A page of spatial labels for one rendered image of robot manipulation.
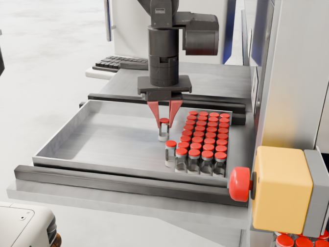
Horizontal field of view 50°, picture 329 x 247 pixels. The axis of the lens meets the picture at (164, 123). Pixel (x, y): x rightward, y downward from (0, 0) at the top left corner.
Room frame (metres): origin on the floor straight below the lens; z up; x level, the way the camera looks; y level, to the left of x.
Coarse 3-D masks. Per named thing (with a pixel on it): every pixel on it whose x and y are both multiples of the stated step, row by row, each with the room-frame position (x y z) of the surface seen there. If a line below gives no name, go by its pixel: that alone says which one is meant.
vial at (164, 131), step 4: (160, 124) 0.64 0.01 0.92; (164, 124) 0.63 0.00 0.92; (168, 124) 0.64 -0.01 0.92; (160, 128) 0.63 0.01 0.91; (164, 128) 0.63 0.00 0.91; (168, 128) 0.64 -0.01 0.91; (160, 132) 0.63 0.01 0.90; (164, 132) 0.63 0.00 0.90; (168, 132) 0.64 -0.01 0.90; (160, 136) 0.63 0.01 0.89; (164, 136) 0.63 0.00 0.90; (168, 136) 0.64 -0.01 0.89; (160, 140) 0.63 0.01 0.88; (164, 140) 0.63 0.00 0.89
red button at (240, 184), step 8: (240, 168) 0.34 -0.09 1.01; (248, 168) 0.34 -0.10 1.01; (232, 176) 0.33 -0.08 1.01; (240, 176) 0.33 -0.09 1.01; (248, 176) 0.33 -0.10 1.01; (232, 184) 0.33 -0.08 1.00; (240, 184) 0.32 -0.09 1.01; (248, 184) 0.32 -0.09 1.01; (232, 192) 0.32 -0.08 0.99; (240, 192) 0.32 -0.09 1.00; (248, 192) 0.32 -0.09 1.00; (240, 200) 0.32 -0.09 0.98
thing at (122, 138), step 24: (72, 120) 0.68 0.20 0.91; (96, 120) 0.73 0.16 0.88; (120, 120) 0.73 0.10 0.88; (144, 120) 0.73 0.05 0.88; (48, 144) 0.57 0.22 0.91; (72, 144) 0.62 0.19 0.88; (96, 144) 0.62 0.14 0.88; (120, 144) 0.62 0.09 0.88; (144, 144) 0.62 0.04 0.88; (72, 168) 0.51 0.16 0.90; (96, 168) 0.50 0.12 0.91; (120, 168) 0.49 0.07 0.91; (144, 168) 0.54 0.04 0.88; (168, 168) 0.54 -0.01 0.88
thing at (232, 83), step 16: (192, 64) 1.07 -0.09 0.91; (208, 64) 1.06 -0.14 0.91; (224, 64) 1.05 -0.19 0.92; (192, 80) 1.00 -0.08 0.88; (208, 80) 1.00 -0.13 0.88; (224, 80) 1.00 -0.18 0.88; (240, 80) 1.00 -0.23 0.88; (192, 96) 0.81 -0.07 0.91; (208, 96) 0.80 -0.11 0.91; (224, 96) 0.80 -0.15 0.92; (240, 96) 0.88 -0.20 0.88
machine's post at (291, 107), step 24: (288, 0) 0.39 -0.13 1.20; (312, 0) 0.38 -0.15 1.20; (288, 24) 0.39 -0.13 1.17; (312, 24) 0.38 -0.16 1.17; (288, 48) 0.39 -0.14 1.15; (312, 48) 0.38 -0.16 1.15; (288, 72) 0.38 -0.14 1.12; (312, 72) 0.38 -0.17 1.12; (264, 96) 0.42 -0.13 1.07; (288, 96) 0.38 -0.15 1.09; (312, 96) 0.38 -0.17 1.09; (264, 120) 0.39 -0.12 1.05; (288, 120) 0.38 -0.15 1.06; (312, 120) 0.38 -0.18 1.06; (264, 144) 0.39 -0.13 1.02; (288, 144) 0.38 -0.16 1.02; (312, 144) 0.38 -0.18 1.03
